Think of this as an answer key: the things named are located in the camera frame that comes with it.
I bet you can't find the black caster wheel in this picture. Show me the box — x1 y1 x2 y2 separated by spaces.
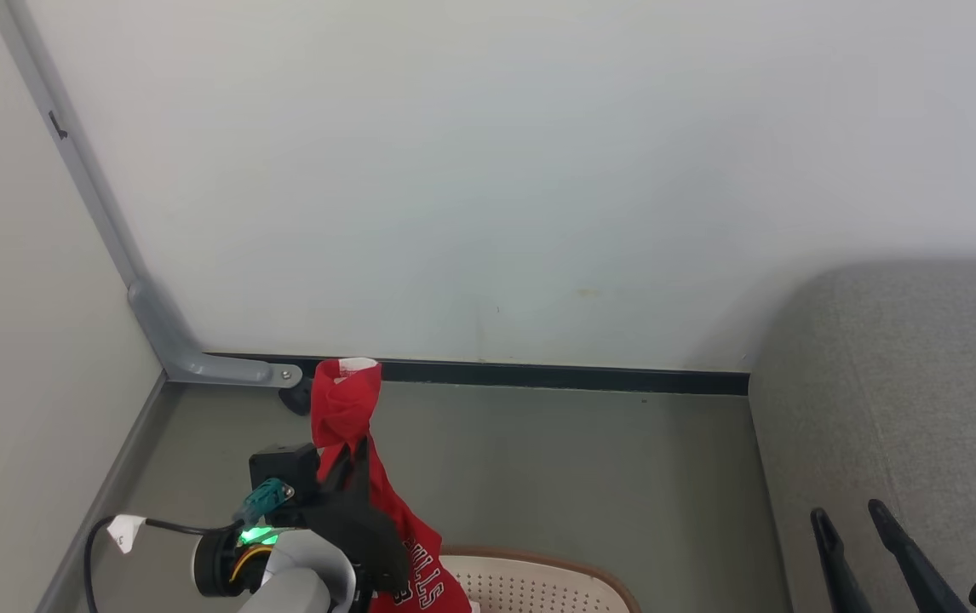
278 376 315 417

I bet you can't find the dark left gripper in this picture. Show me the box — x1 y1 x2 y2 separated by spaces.
302 435 410 599

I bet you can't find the red basketball jersey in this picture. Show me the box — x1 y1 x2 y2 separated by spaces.
311 358 474 613

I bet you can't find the white cable tag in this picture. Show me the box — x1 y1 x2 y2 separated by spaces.
106 514 147 555

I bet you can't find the grey wall baseboard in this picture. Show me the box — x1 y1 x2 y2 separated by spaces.
32 375 168 613

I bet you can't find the cream laundry basket brown rim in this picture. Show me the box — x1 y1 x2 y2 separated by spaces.
439 545 642 613

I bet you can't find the teal cable connector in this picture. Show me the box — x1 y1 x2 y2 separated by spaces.
235 478 296 522

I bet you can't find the grey fabric sofa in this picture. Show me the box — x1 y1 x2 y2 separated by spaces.
748 260 976 613

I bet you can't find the black wall baseboard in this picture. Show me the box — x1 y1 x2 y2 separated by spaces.
203 352 751 398

